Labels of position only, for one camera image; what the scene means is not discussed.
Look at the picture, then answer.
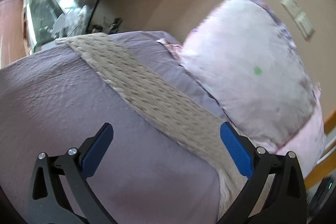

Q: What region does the beige cable-knit sweater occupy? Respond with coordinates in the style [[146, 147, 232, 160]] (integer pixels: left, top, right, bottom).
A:
[[54, 32, 274, 219]]

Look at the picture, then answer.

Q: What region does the black device with green light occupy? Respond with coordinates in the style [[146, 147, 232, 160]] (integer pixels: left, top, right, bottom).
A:
[[307, 176, 335, 220]]

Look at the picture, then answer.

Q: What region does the lavender bed sheet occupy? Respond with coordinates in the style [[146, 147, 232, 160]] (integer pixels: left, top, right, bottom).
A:
[[1, 45, 224, 223]]

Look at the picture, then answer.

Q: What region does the left pink floral pillow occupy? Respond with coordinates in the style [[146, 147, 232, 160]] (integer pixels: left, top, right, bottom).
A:
[[160, 0, 326, 176]]

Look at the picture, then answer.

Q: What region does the white wall switch plate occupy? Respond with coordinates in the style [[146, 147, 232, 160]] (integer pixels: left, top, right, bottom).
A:
[[281, 0, 315, 41]]

